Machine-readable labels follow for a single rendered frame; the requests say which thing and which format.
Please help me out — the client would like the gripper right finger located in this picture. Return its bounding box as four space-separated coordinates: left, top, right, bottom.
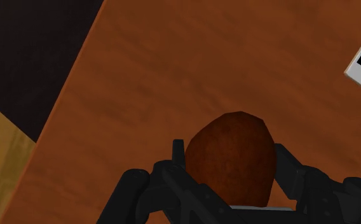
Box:
273 143 361 224

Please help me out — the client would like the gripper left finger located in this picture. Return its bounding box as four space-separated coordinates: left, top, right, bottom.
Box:
96 139 240 224

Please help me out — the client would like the brown egg-shaped fruit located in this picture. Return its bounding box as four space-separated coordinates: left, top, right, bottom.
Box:
184 111 278 208

